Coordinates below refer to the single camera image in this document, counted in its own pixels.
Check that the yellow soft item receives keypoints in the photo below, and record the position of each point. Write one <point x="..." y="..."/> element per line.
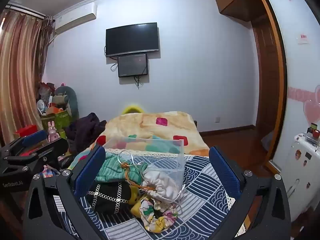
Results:
<point x="135" y="195"/>

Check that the blue wave-patterned bed sheet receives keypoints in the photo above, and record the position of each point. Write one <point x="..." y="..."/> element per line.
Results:
<point x="207" y="192"/>

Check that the dark purple clothing pile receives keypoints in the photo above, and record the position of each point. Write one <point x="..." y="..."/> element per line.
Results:
<point x="85" y="132"/>

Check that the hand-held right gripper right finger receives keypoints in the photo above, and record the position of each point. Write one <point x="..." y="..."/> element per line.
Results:
<point x="224" y="171"/>

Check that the colourful patterned cloth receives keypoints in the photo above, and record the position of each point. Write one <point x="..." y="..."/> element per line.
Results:
<point x="50" y="172"/>

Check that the red cup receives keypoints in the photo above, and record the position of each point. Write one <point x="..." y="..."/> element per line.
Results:
<point x="317" y="134"/>

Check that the small black wall monitor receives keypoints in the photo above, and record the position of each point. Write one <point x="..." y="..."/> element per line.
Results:
<point x="132" y="65"/>

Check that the green striped cloth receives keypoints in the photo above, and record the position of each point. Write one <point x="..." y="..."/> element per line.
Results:
<point x="112" y="170"/>

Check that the white cabinet with stickers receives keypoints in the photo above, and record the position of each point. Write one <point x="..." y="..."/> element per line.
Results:
<point x="300" y="166"/>

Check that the red box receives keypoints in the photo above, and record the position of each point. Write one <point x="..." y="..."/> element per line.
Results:
<point x="25" y="130"/>

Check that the white paper wall note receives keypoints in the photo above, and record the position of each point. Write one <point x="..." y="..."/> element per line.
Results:
<point x="303" y="39"/>

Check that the grey plush toy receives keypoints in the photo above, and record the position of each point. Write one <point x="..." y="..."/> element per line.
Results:
<point x="72" y="100"/>

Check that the black wall television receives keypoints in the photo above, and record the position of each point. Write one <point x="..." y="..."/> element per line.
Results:
<point x="132" y="39"/>

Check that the white air conditioner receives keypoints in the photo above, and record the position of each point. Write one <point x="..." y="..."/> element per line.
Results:
<point x="75" y="20"/>

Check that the pink bunny plush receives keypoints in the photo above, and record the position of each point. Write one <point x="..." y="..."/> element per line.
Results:
<point x="53" y="133"/>

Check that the floral fabric pouch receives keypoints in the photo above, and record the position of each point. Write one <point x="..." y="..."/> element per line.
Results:
<point x="152" y="217"/>

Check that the wooden door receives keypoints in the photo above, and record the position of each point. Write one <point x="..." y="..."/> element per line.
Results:
<point x="266" y="85"/>

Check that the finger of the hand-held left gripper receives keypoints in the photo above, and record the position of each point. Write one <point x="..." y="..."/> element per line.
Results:
<point x="35" y="137"/>
<point x="53" y="148"/>

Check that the white wall outlet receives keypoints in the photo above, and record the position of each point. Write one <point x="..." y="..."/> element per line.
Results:
<point x="217" y="119"/>

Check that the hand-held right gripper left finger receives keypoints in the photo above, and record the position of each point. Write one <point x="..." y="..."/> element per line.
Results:
<point x="89" y="171"/>

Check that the clear plastic storage box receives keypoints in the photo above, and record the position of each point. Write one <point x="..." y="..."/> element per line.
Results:
<point x="160" y="152"/>

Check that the clear plastic tray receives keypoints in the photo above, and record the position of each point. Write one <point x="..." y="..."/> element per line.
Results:
<point x="312" y="140"/>

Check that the beige blanket with coloured squares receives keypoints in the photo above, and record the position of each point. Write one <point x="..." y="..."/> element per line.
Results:
<point x="150" y="125"/>

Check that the striped brown curtain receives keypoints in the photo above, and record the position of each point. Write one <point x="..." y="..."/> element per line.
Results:
<point x="20" y="67"/>

